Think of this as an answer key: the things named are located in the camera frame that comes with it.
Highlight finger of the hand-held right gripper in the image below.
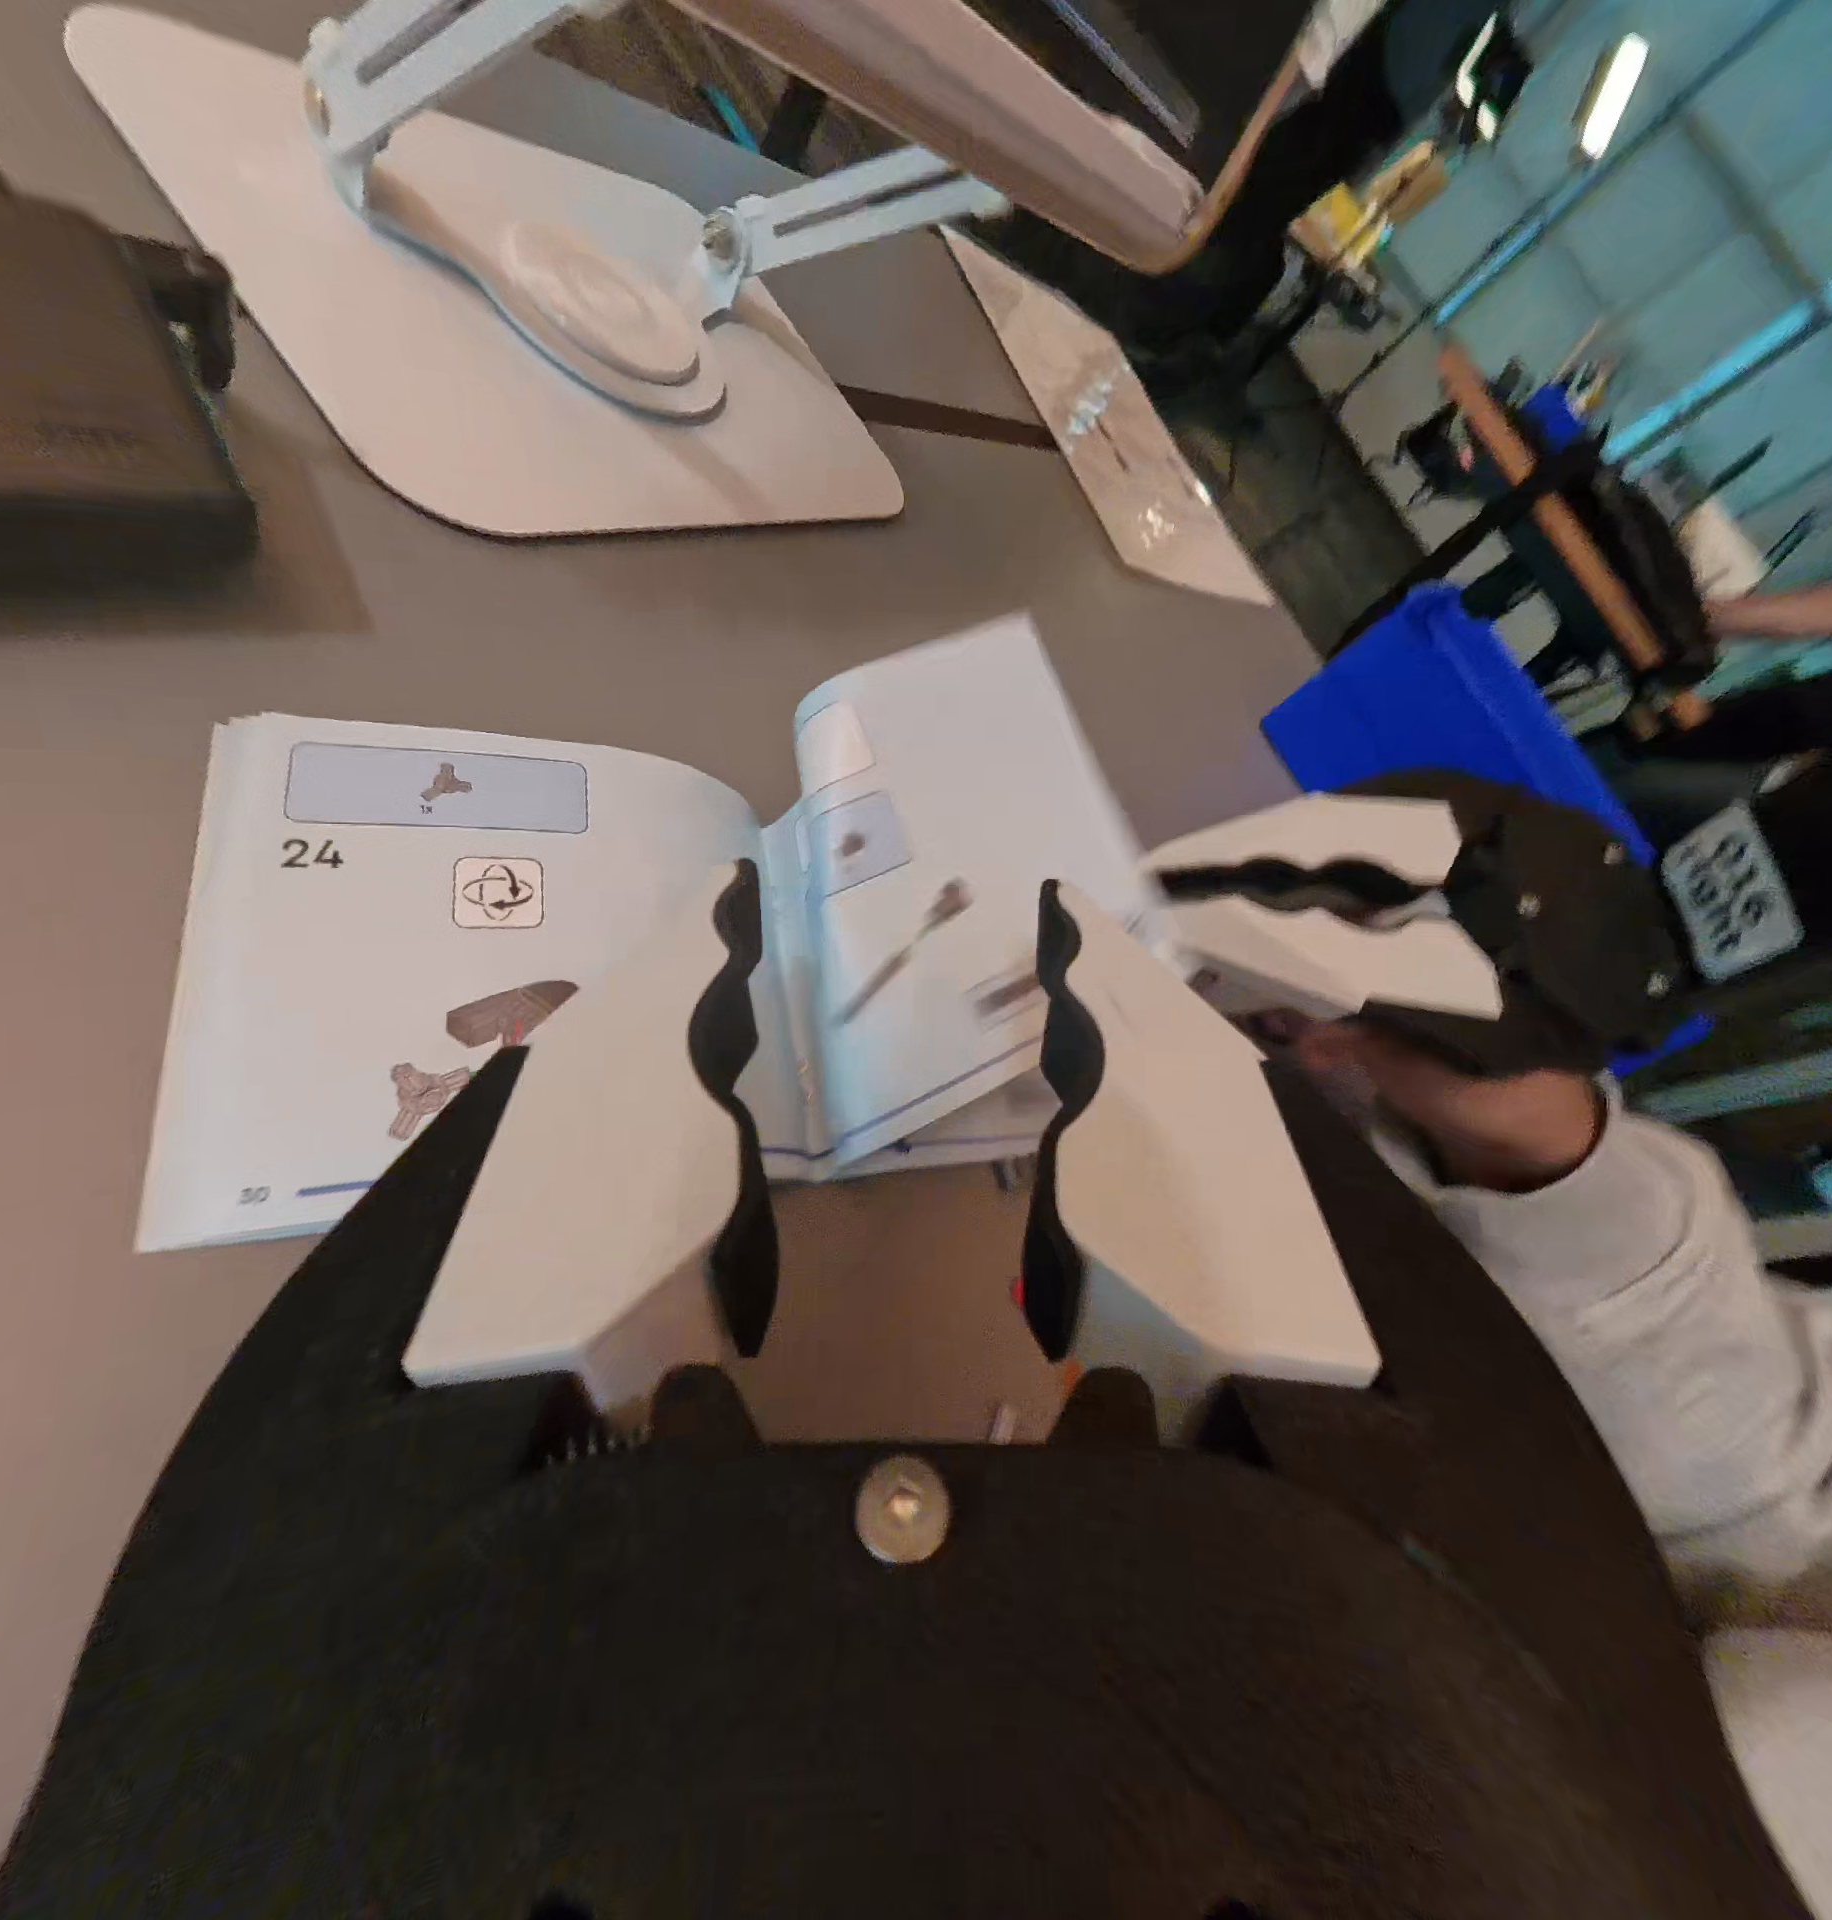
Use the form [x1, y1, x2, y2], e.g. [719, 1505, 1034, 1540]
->
[1141, 791, 1467, 902]
[1156, 884, 1506, 1025]

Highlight lego instruction booklet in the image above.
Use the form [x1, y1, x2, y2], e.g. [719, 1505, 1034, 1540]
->
[133, 607, 1211, 1260]

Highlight dark grey device box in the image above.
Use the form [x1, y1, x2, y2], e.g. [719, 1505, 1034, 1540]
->
[0, 112, 262, 605]

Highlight black backpack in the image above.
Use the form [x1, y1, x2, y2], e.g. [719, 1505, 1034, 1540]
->
[1590, 463, 1723, 679]

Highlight person's right hand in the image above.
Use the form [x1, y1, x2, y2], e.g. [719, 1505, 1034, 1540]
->
[1253, 1007, 1609, 1189]

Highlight blue storage bin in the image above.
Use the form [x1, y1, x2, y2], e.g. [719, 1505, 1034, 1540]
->
[1258, 578, 1716, 1085]

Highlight person's right forearm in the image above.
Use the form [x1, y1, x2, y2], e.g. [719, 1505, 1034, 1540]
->
[1372, 1072, 1832, 1599]

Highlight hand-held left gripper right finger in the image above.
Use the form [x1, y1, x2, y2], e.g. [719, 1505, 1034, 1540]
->
[1015, 878, 1386, 1442]

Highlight silver laptop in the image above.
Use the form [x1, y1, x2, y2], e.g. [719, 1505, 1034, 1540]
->
[617, 0, 1206, 276]

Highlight background wooden table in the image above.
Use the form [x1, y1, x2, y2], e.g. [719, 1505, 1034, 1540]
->
[1433, 344, 1714, 722]

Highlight studio light panel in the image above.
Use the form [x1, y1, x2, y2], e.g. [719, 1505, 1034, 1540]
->
[1573, 29, 1657, 163]

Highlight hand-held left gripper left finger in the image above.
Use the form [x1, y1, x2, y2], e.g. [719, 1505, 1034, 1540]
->
[401, 858, 785, 1424]

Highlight white marbled board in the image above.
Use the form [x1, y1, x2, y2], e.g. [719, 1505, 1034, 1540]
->
[938, 223, 1283, 612]

